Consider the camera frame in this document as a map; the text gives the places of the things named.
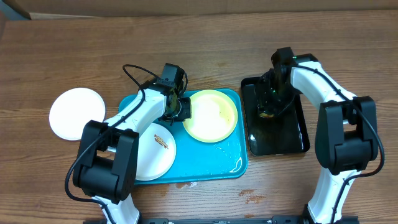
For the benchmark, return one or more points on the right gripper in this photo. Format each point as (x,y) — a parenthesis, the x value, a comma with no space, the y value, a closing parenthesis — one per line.
(267,104)

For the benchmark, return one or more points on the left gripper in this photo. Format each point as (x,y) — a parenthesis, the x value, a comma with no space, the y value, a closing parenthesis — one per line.
(186,113)

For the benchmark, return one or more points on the green yellow sponge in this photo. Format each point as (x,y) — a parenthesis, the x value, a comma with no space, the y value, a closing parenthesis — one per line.
(265,115)

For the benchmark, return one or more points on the green rimmed plate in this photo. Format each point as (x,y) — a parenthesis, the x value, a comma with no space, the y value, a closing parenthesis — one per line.
(214,116)

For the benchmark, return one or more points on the white plate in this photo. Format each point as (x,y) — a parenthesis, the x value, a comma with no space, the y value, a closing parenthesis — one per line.
(72,110)
(156,153)

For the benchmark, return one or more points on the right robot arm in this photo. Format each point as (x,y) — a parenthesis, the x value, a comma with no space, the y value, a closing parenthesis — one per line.
(347,144)

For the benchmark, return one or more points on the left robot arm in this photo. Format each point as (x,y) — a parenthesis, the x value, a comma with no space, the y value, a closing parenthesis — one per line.
(106,164)

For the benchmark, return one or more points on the black rectangular tray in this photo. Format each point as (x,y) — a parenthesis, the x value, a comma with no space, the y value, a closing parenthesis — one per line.
(285,134)

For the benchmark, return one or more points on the teal plastic tray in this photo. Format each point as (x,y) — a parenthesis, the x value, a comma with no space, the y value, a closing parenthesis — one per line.
(198,161)

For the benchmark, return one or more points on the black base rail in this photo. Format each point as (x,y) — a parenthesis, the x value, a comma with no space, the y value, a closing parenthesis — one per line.
(274,220)

